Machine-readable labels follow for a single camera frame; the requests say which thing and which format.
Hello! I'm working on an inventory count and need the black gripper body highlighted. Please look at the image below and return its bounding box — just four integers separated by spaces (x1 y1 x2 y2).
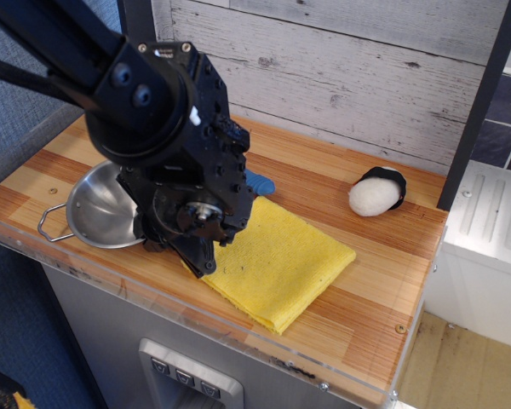
117 42 255 278

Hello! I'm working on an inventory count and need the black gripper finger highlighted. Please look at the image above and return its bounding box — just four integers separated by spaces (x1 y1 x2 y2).
143 238 172 252
133 213 152 239

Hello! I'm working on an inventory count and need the stainless steel bowl with handles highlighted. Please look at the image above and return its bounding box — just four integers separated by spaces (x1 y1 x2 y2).
37 160 144 249

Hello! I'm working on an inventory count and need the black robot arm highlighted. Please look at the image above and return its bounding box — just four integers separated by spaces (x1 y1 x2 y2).
0 1 254 277

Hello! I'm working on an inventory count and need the grey toy fridge cabinet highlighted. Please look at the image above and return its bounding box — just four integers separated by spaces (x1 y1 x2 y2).
43 266 390 408

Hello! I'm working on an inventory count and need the yellow folded cloth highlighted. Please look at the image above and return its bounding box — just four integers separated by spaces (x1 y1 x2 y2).
201 197 356 336

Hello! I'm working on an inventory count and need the silver dispenser button panel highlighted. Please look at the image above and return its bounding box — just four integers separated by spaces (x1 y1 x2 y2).
139 338 244 408

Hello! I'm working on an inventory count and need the white and black plush toy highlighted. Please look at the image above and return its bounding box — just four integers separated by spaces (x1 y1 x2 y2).
348 166 407 217

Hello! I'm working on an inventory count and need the yellow black object at corner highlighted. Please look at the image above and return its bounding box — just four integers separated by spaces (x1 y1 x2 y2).
0 383 37 409

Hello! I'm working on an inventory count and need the white ridged side unit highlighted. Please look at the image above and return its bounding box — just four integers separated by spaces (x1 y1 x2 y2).
424 161 511 346

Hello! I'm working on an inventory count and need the blue handled metal spork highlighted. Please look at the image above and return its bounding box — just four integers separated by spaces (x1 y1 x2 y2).
244 169 276 196

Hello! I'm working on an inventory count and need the dark vertical frame post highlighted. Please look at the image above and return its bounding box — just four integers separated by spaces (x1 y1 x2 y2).
437 1 511 211

